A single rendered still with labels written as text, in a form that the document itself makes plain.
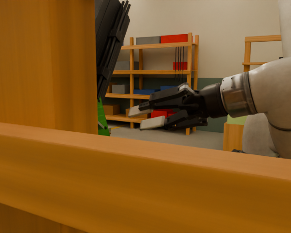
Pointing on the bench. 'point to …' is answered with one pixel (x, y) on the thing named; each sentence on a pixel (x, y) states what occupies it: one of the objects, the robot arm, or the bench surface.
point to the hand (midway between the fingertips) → (145, 116)
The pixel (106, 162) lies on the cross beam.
